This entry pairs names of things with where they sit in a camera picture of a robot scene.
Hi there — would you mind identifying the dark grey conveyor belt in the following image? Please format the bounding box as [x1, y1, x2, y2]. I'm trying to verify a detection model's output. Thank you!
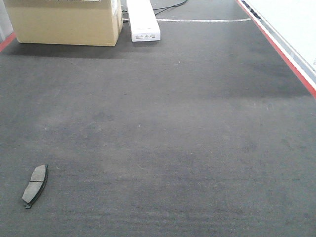
[0, 0, 316, 237]

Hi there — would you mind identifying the brown cardboard box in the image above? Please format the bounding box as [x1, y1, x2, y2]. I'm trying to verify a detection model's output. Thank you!
[4, 0, 123, 46]

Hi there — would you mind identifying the brake pad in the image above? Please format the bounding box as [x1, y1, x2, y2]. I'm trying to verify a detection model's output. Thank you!
[22, 164, 48, 209]

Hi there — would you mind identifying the long white carton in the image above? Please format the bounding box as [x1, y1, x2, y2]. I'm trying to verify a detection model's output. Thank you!
[126, 0, 161, 42]

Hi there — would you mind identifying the red conveyor side rail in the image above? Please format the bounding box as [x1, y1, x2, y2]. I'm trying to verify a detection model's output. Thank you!
[237, 0, 316, 97]

